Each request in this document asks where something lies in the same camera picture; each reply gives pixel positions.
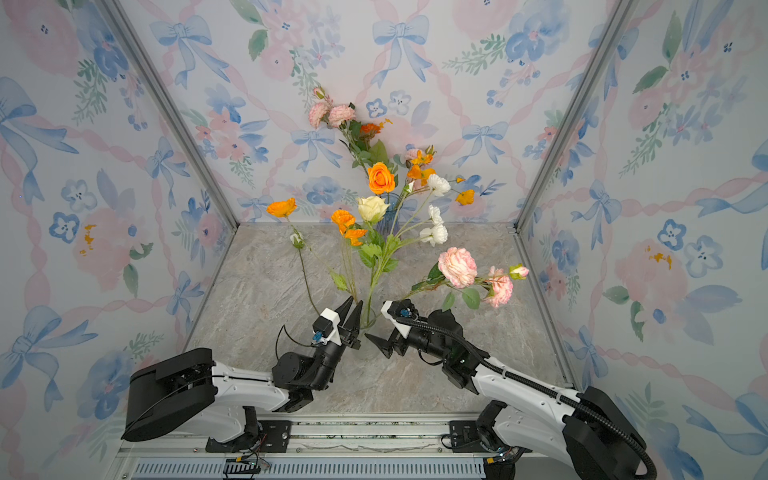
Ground small white bud stem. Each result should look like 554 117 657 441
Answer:
290 229 320 315

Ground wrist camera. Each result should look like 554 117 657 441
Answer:
312 308 342 347
381 299 419 339

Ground left corner aluminium post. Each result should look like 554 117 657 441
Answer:
95 0 238 230

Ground orange poppy stem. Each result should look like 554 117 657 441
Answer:
404 145 475 206

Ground small pink rose stem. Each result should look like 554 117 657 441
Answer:
405 247 530 310

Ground white cream rose stem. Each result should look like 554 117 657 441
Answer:
362 173 452 325

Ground aluminium rail frame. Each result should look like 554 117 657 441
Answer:
107 412 619 480

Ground clear glass jar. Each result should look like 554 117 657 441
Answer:
351 301 376 350

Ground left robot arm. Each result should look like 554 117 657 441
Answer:
122 297 363 453

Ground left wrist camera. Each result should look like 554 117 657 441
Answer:
312 308 342 347

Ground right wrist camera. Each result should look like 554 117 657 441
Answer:
381 299 419 339

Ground cream yellow rose stem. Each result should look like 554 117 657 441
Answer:
358 196 391 312

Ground pink rose bunch stem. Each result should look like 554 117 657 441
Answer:
308 87 391 171

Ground corner aluminium post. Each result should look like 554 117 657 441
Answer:
514 0 637 234
95 0 238 230

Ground blue purple glass vase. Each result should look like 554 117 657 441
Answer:
375 193 401 237

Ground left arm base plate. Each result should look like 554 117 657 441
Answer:
205 420 293 453

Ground right corner aluminium post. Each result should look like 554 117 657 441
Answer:
514 0 637 234

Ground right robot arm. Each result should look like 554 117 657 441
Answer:
369 300 658 479

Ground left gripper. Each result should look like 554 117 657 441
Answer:
308 300 359 396

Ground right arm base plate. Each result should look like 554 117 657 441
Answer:
448 420 510 455

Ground dark orange gerbera stem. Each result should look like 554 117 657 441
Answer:
358 119 392 167

